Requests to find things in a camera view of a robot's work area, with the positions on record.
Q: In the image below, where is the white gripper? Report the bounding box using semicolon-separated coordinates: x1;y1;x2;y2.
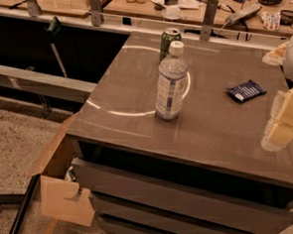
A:
261;37;293;152

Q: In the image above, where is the blue rxbar blueberry wrapper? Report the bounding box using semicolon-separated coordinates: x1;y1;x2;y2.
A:
226;79;266;103

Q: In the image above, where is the green soda can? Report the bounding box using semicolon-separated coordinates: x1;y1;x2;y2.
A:
159;27;182;61

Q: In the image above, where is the white snack packet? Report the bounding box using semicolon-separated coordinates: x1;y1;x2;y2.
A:
261;12;281;31

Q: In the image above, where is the black mesh cup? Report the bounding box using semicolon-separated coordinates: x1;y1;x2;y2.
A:
280;9;293;26

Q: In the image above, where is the grey power strip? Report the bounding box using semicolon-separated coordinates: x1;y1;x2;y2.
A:
224;3;262;27

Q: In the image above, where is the clear plastic water bottle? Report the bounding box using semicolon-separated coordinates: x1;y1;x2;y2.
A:
155;41;189;120

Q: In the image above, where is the grey drawer cabinet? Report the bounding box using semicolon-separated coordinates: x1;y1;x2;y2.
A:
67;33;293;234

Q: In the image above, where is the white bowl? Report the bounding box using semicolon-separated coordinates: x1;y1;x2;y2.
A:
162;6;183;21

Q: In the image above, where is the brown cardboard box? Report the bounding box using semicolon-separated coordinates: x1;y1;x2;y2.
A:
30;116;95;227

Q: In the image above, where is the metal railing frame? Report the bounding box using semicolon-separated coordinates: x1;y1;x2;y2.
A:
0;0;289;49

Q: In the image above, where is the green handled tool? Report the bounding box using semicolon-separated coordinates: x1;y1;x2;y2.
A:
43;15;72;78

